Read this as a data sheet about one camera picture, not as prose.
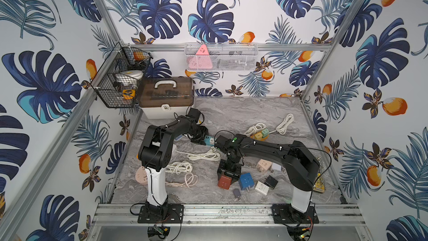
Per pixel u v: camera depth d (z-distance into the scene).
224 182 0.77
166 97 0.94
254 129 1.00
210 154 0.92
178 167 0.84
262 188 0.80
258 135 0.94
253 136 0.95
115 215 0.77
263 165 0.83
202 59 0.90
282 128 1.00
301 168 0.47
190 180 0.83
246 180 0.80
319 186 0.80
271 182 0.80
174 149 0.93
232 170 0.72
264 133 0.94
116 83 0.91
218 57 1.00
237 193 0.80
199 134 0.86
